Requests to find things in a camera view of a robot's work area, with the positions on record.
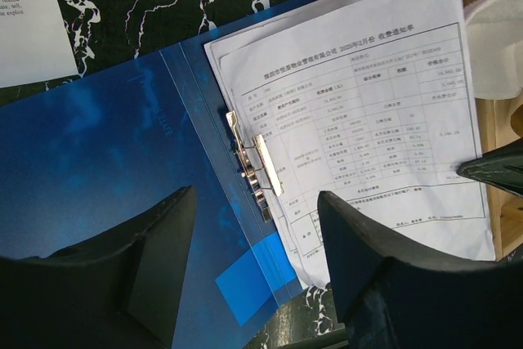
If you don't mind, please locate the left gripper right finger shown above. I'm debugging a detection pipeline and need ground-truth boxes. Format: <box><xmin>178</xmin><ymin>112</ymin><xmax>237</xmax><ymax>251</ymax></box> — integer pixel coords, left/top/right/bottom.
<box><xmin>317</xmin><ymin>191</ymin><xmax>522</xmax><ymax>348</ymax></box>

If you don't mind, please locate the blue plastic folder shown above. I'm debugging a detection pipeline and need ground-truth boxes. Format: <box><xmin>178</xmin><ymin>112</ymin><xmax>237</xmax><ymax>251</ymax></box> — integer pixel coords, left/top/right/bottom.
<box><xmin>1</xmin><ymin>0</ymin><xmax>319</xmax><ymax>348</ymax></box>

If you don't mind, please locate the white hanging towel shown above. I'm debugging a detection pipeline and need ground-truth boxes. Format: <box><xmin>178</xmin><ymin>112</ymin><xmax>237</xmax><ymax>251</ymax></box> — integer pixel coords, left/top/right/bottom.
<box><xmin>464</xmin><ymin>0</ymin><xmax>523</xmax><ymax>100</ymax></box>

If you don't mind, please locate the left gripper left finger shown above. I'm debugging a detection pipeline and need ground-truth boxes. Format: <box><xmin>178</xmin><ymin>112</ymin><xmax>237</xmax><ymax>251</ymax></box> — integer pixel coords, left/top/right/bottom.
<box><xmin>1</xmin><ymin>186</ymin><xmax>196</xmax><ymax>348</ymax></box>

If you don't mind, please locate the white paper sheets stack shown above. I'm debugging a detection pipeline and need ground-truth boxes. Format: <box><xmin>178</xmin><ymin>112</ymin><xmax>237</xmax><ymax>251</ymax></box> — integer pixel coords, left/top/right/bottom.
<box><xmin>204</xmin><ymin>0</ymin><xmax>495</xmax><ymax>287</ymax></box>

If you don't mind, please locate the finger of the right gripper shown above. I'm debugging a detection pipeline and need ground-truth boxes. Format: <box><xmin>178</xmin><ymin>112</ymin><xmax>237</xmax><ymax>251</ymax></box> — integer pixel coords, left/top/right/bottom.
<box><xmin>457</xmin><ymin>140</ymin><xmax>523</xmax><ymax>196</ymax></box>

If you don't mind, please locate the printed paper stack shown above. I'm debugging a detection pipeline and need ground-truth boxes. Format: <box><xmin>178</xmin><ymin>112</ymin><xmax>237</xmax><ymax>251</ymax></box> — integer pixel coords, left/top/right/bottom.
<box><xmin>1</xmin><ymin>0</ymin><xmax>78</xmax><ymax>88</ymax></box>

